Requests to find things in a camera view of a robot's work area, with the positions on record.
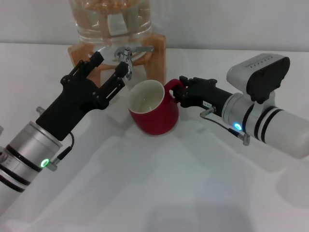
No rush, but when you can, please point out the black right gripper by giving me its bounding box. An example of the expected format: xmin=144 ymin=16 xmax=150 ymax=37
xmin=172 ymin=75 xmax=234 ymax=117

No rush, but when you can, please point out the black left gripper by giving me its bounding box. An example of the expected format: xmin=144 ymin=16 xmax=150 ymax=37
xmin=35 ymin=51 xmax=128 ymax=141

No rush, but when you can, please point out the red cup white inside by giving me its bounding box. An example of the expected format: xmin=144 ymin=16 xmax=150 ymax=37
xmin=127 ymin=79 xmax=186 ymax=135

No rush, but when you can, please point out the chrome faucet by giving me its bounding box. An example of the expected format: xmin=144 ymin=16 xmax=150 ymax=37
xmin=112 ymin=45 xmax=155 ymax=82

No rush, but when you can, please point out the wooden dispenser stand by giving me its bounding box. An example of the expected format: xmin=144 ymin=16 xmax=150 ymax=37
xmin=67 ymin=32 xmax=167 ymax=85

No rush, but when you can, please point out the glass water dispenser jar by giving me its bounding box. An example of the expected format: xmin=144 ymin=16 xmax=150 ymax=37
xmin=68 ymin=0 xmax=154 ymax=67

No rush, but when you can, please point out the thin right arm cable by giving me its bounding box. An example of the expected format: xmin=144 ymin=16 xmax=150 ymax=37
xmin=199 ymin=106 xmax=251 ymax=147

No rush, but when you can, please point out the right wrist camera housing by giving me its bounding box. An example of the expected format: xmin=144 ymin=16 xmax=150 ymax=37
xmin=226 ymin=53 xmax=290 ymax=105

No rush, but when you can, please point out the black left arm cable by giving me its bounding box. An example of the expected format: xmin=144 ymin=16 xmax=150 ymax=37
xmin=49 ymin=131 xmax=75 ymax=171

